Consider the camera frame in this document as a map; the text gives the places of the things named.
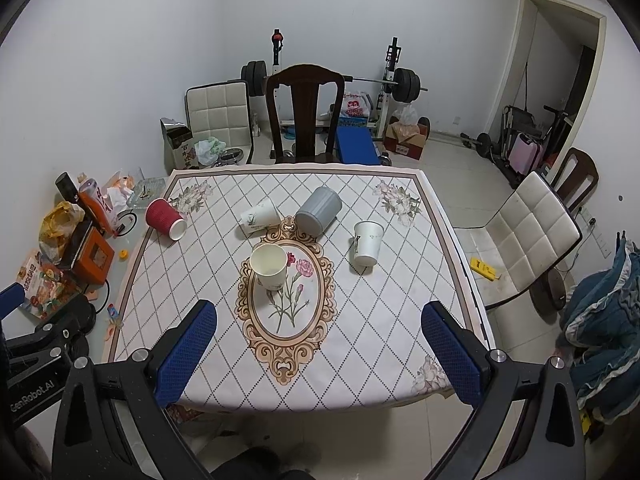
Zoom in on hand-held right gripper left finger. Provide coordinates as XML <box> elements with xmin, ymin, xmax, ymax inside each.
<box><xmin>51</xmin><ymin>299</ymin><xmax>218</xmax><ymax>480</ymax></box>

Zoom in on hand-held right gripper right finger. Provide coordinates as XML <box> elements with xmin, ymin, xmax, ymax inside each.
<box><xmin>421</xmin><ymin>301</ymin><xmax>587</xmax><ymax>480</ymax></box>

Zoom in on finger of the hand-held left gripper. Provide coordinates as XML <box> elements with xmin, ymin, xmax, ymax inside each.
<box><xmin>0</xmin><ymin>283</ymin><xmax>26</xmax><ymax>320</ymax></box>

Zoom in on red ribbed paper cup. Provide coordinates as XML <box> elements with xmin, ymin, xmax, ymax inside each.
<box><xmin>145</xmin><ymin>198</ymin><xmax>188</xmax><ymax>241</ymax></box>

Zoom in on white floral paper cup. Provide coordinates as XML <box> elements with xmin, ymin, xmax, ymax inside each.
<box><xmin>239</xmin><ymin>197</ymin><xmax>282</xmax><ymax>239</ymax></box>

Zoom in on grey ribbed plastic cup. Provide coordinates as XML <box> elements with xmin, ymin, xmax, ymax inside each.
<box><xmin>294</xmin><ymin>186</ymin><xmax>343</xmax><ymax>235</ymax></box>

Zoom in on printed snack packet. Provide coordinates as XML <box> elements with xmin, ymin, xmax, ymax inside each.
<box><xmin>15</xmin><ymin>250</ymin><xmax>81</xmax><ymax>319</ymax></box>

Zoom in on yellow plastic bag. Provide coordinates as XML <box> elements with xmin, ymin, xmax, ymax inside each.
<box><xmin>40</xmin><ymin>201</ymin><xmax>86</xmax><ymax>246</ymax></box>

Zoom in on yellow tool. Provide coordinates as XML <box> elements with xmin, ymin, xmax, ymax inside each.
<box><xmin>470</xmin><ymin>257</ymin><xmax>500</xmax><ymax>280</ymax></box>

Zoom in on orange box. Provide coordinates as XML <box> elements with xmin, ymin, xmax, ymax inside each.
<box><xmin>70</xmin><ymin>235</ymin><xmax>114</xmax><ymax>286</ymax></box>

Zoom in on floral printed tablecloth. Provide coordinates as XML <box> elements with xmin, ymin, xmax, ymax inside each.
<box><xmin>102</xmin><ymin>167</ymin><xmax>494</xmax><ymax>414</ymax></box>

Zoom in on black bottle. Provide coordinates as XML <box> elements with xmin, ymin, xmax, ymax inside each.
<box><xmin>55</xmin><ymin>172</ymin><xmax>81</xmax><ymax>206</ymax></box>

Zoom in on orange packet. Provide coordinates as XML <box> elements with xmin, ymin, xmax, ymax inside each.
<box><xmin>77</xmin><ymin>180</ymin><xmax>126</xmax><ymax>236</ymax></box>

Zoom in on black office chair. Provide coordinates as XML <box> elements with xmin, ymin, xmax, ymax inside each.
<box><xmin>210</xmin><ymin>447</ymin><xmax>316</xmax><ymax>480</ymax></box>

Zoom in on white padded chair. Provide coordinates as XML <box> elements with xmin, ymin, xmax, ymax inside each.
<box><xmin>184</xmin><ymin>81</ymin><xmax>254</xmax><ymax>166</ymax></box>
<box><xmin>452</xmin><ymin>171</ymin><xmax>584</xmax><ymax>311</ymax></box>

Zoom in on blue denim garment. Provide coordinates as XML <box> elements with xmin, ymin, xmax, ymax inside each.
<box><xmin>559</xmin><ymin>241</ymin><xmax>640</xmax><ymax>424</ymax></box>

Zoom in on glass ashtray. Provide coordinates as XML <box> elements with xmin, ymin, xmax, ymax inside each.
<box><xmin>127</xmin><ymin>177</ymin><xmax>166</xmax><ymax>210</ymax></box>

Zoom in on silver printed carton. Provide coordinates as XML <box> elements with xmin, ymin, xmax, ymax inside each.
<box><xmin>160</xmin><ymin>117</ymin><xmax>196</xmax><ymax>171</ymax></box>

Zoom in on green white plastic bag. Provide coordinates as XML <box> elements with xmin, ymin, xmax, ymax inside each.
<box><xmin>194</xmin><ymin>136</ymin><xmax>228</xmax><ymax>168</ymax></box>

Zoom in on brown cardboard box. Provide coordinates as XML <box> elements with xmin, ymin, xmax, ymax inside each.
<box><xmin>384</xmin><ymin>122</ymin><xmax>430</xmax><ymax>161</ymax></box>

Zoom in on pink suitcase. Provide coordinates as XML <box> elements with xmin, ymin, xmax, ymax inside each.
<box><xmin>507</xmin><ymin>132</ymin><xmax>544</xmax><ymax>174</ymax></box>

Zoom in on black dumbbell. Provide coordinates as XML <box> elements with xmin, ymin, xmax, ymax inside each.
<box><xmin>459</xmin><ymin>132</ymin><xmax>496</xmax><ymax>159</ymax></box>

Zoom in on dark wooden chair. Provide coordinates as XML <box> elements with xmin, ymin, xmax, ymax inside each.
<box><xmin>547</xmin><ymin>147</ymin><xmax>599</xmax><ymax>211</ymax></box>
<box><xmin>265</xmin><ymin>64</ymin><xmax>347</xmax><ymax>165</ymax></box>

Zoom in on blue bench pad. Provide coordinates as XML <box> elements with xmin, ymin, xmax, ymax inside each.
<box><xmin>336</xmin><ymin>126</ymin><xmax>381</xmax><ymax>166</ymax></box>

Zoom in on folded black stroller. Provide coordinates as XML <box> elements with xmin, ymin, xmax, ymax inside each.
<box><xmin>497</xmin><ymin>105</ymin><xmax>539</xmax><ymax>161</ymax></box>

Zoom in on black kick scooter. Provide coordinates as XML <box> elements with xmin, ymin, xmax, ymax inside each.
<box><xmin>542</xmin><ymin>105</ymin><xmax>569</xmax><ymax>162</ymax></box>

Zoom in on white barbell rack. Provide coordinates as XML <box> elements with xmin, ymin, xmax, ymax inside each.
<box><xmin>252</xmin><ymin>29</ymin><xmax>404</xmax><ymax>136</ymax></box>

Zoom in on red printed plastic bag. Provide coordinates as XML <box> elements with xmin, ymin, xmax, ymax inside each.
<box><xmin>342</xmin><ymin>91</ymin><xmax>373</xmax><ymax>120</ymax></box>

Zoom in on black barbell with plates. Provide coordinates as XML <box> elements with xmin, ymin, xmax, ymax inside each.
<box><xmin>240</xmin><ymin>60</ymin><xmax>429</xmax><ymax>104</ymax></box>

